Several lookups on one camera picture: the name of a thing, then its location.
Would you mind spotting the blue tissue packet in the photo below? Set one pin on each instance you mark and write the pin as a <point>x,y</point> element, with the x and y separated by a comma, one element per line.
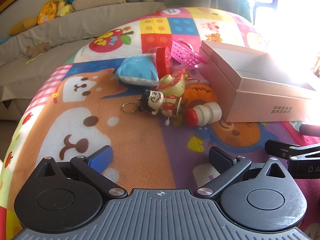
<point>136,70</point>

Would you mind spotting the yellow toy teapot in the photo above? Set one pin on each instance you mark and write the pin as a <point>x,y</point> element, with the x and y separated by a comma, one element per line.
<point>172,85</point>

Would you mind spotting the colourful printed play mat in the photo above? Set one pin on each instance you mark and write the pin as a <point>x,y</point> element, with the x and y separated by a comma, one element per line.
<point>140,135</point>

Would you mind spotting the orange round toy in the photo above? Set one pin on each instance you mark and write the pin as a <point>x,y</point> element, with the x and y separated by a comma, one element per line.
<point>200,92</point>

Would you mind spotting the yellow duck plush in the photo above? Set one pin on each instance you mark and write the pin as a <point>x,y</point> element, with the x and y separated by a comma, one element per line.
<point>61,5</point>

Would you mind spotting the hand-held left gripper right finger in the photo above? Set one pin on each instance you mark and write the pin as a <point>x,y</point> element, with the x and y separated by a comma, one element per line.
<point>221,158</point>

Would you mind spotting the red round plastic container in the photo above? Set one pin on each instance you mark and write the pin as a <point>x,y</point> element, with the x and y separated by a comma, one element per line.
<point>163,60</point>

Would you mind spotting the white toy bottle red cap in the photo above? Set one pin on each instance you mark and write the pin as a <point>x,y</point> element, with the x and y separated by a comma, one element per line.
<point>207,112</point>

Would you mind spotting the yellow cushion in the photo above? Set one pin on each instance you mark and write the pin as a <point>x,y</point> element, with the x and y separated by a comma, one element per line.
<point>22,26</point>

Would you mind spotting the large beige pillow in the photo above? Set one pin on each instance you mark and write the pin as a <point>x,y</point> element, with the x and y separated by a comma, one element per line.
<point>100,1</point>

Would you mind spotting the beige covered sofa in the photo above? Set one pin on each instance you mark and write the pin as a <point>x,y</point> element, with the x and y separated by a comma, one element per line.
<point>62,27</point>

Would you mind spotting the pink cardboard box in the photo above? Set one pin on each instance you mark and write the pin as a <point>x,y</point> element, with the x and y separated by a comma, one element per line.
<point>260,97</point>

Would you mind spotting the yellow tiger plush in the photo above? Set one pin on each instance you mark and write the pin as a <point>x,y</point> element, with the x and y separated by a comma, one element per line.
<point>47,12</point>

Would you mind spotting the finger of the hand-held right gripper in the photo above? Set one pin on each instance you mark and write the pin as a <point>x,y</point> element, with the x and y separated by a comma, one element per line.
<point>310,130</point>
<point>277,148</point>

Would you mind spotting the black-haired doll figurine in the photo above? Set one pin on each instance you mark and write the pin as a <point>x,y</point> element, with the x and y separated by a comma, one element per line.
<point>156,100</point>

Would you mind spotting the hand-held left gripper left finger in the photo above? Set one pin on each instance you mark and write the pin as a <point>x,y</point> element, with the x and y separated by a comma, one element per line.
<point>100,158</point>

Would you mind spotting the window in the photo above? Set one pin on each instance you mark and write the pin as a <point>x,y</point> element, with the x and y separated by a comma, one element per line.
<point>287,5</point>

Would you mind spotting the brown plush toy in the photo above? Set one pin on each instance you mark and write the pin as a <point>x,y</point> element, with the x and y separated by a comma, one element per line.
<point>37,50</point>

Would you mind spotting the pink plastic basket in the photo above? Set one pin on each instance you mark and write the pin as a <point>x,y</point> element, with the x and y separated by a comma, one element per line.
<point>185,55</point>

